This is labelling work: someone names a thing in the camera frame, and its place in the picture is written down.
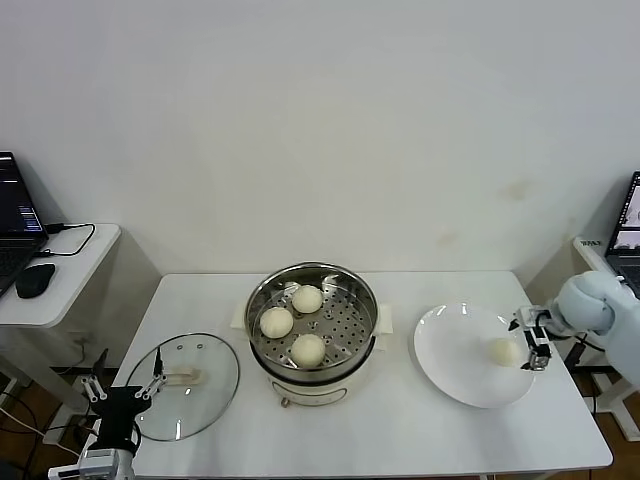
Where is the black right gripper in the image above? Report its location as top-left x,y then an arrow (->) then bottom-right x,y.
507,307 -> 564,372

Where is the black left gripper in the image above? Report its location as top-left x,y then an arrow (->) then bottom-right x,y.
79,347 -> 169,449

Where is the white steamed baozi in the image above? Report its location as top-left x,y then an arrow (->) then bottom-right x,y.
487,338 -> 521,368
291,284 -> 324,315
290,333 -> 326,369
259,306 -> 295,340

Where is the round glass pot lid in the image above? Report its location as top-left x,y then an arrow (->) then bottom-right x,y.
123,332 -> 242,442

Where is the black computer mouse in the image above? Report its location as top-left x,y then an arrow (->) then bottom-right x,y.
14,262 -> 57,300

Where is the stainless steel steamer basket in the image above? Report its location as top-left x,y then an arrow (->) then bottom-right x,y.
230,260 -> 395,374

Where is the black power brick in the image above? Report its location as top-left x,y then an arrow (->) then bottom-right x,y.
567,335 -> 590,369

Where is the white round plate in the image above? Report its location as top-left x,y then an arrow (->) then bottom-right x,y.
413,302 -> 537,410

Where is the white floor power strip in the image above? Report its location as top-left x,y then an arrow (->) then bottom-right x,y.
42,424 -> 84,447

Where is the white side table with label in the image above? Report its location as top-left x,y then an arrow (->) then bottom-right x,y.
572,234 -> 640,444

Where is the white rounded side table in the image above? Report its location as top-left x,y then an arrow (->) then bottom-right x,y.
0,223 -> 161,417

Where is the cream electric pot base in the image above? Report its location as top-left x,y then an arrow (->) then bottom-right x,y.
230,304 -> 395,409

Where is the black laptop with dark screen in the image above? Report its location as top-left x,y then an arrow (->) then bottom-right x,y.
0,151 -> 51,300

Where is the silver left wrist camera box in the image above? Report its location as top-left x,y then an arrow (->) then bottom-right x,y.
78,448 -> 135,480

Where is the grey laptop showing camera views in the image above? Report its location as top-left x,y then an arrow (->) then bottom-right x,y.
603,171 -> 640,297

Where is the black laptop charger cable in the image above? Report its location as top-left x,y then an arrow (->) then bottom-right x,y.
34,222 -> 97,260

